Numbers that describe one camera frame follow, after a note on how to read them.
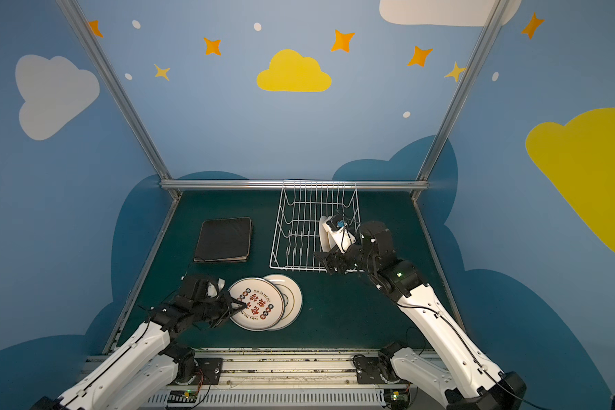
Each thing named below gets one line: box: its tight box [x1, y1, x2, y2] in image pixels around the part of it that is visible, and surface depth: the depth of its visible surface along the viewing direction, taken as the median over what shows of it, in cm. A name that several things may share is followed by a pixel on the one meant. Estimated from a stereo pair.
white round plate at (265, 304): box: [228, 276, 286, 333], surface depth 85 cm
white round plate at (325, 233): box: [319, 215, 333, 252], surface depth 87 cm
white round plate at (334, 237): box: [322, 222, 343, 253], surface depth 61 cm
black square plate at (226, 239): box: [193, 216, 253, 263], surface depth 104 cm
